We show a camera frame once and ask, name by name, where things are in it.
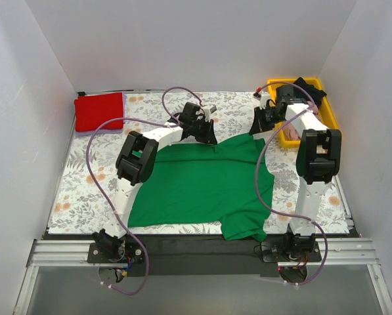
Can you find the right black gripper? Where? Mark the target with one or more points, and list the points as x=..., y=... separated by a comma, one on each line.
x=262, y=119

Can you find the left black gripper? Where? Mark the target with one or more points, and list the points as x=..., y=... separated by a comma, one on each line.
x=202, y=128

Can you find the green t shirt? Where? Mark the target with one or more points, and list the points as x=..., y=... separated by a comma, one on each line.
x=197, y=183

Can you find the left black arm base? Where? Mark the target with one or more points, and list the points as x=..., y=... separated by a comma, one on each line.
x=120, y=255

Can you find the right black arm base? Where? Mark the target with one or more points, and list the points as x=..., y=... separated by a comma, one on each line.
x=291, y=253

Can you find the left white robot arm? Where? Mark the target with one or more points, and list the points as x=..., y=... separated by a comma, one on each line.
x=135, y=162

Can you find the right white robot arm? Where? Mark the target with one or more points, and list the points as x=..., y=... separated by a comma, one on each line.
x=318, y=156

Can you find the pink crumpled t shirt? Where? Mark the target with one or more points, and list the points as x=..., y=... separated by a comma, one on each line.
x=291, y=133

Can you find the black crumpled t shirt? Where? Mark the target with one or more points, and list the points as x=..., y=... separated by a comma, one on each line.
x=316, y=94

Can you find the yellow plastic bin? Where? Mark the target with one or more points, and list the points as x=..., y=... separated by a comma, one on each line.
x=325, y=112

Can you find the red folded t shirt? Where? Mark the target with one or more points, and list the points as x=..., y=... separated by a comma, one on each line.
x=92, y=111

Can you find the floral patterned table mat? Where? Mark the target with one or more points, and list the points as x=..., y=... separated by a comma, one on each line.
x=80, y=208

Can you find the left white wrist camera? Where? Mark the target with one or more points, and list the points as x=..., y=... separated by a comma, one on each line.
x=208, y=111

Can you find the aluminium frame rail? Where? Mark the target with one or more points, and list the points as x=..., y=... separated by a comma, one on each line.
x=202, y=275

